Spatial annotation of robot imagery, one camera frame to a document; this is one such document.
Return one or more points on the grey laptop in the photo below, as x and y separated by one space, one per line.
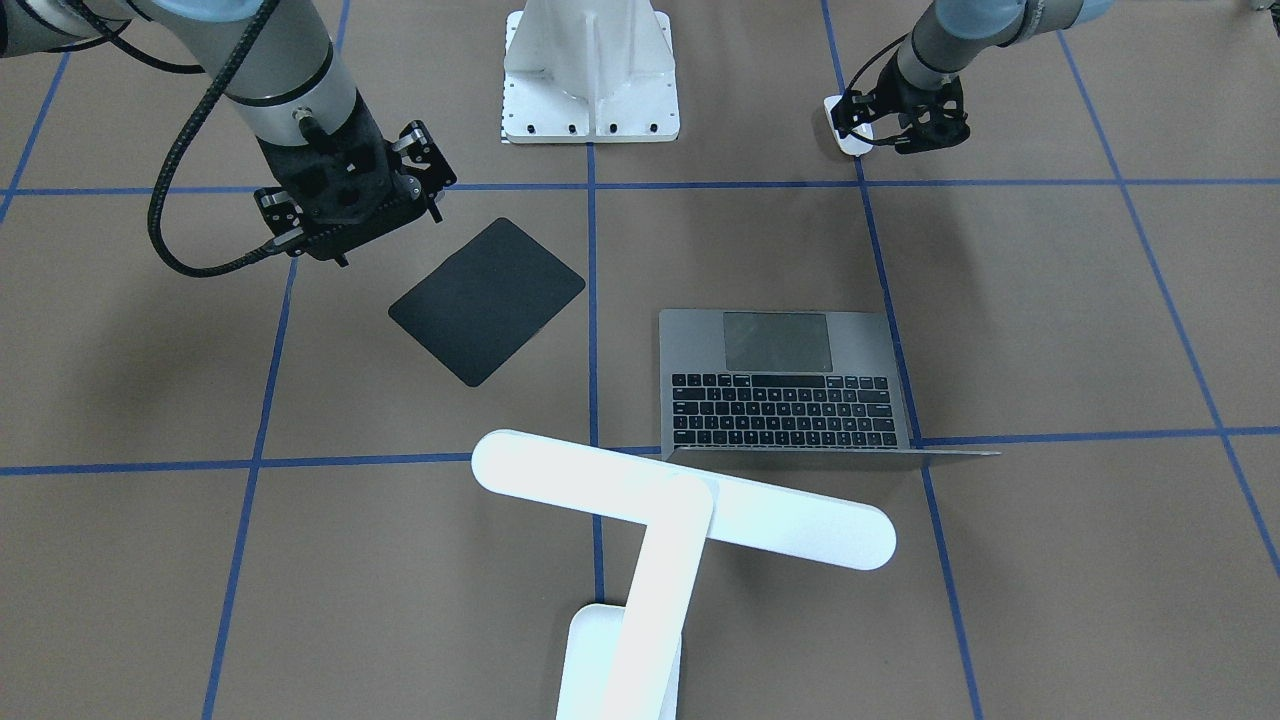
745 390

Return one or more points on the black mouse pad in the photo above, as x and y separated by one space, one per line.
486 301

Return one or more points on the white desk lamp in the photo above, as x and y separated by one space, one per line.
623 661

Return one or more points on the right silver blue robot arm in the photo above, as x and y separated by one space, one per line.
273 61

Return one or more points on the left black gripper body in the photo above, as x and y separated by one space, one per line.
897 103

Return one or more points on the white camera mast base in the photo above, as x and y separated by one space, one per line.
589 72

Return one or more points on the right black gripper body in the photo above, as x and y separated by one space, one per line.
421 163

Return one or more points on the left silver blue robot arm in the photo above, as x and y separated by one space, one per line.
948 38

